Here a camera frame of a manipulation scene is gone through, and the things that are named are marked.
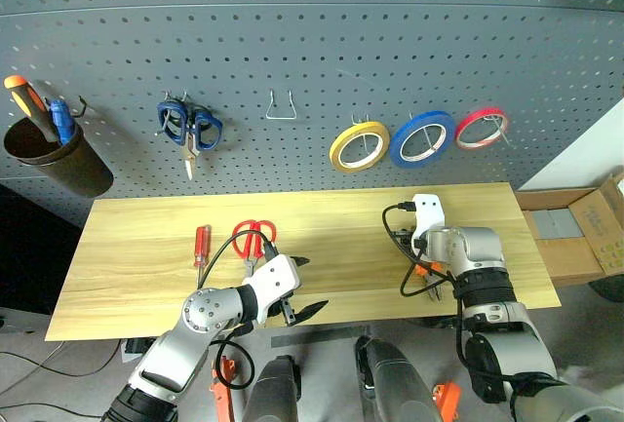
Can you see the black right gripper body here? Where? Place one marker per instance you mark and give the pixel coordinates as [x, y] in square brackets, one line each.
[402, 242]

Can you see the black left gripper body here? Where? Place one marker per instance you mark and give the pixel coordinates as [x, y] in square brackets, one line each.
[288, 314]

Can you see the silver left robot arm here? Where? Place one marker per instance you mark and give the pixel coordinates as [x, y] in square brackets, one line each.
[195, 324]

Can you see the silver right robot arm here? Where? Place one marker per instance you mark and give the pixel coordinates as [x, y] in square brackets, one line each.
[492, 305]

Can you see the blue tape roll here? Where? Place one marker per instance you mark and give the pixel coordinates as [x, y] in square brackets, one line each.
[404, 132]

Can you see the yellow tape roll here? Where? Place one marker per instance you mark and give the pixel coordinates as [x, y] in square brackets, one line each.
[341, 141]

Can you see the red tape roll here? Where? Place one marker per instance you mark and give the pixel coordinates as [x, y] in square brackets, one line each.
[468, 126]

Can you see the grey metal pegboard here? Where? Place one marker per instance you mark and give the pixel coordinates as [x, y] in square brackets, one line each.
[312, 27]

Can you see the black pegboard hook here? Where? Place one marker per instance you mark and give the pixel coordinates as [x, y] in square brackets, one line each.
[83, 106]

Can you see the grey metal bar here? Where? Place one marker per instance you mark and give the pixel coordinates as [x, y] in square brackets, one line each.
[317, 336]

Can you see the dark grey rounded shape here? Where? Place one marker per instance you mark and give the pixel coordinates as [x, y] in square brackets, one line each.
[273, 393]
[395, 383]

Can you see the grey foam pad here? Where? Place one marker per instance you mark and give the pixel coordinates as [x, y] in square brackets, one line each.
[556, 224]

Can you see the brown cardboard box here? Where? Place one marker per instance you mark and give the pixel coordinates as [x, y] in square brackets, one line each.
[580, 227]

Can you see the dark brown tool cup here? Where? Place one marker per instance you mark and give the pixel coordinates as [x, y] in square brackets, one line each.
[73, 164]

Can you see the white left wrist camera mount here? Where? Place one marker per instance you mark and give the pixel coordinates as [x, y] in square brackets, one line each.
[274, 278]

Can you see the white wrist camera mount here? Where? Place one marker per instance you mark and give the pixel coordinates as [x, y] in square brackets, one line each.
[274, 278]
[429, 217]

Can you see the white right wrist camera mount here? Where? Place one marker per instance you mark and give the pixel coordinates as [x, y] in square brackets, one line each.
[429, 217]

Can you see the orange plastic bracket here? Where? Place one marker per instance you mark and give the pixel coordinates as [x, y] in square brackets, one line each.
[222, 393]
[447, 400]

